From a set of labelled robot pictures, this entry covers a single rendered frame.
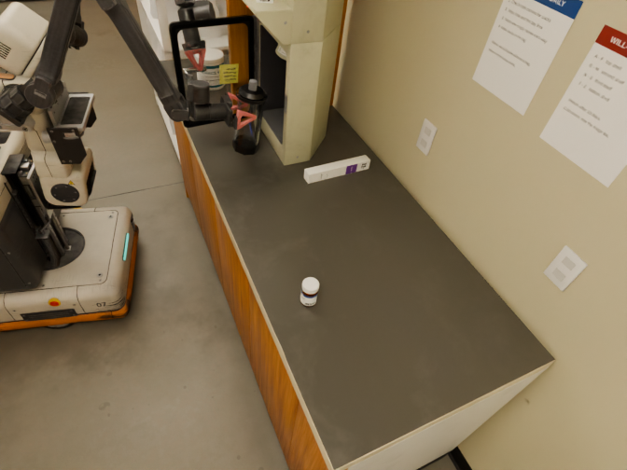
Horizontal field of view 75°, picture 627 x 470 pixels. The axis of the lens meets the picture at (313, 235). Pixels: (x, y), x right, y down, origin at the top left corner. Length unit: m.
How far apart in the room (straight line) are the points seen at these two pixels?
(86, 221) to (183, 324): 0.76
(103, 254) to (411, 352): 1.64
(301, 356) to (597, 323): 0.76
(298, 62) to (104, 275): 1.37
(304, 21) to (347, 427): 1.14
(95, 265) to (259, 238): 1.12
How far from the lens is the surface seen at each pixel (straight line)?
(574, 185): 1.19
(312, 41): 1.43
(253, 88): 1.48
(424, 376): 1.17
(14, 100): 1.61
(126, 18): 1.41
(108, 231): 2.41
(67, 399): 2.26
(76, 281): 2.24
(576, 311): 1.30
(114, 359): 2.28
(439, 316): 1.28
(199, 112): 1.46
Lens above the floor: 1.94
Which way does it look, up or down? 47 degrees down
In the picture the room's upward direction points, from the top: 8 degrees clockwise
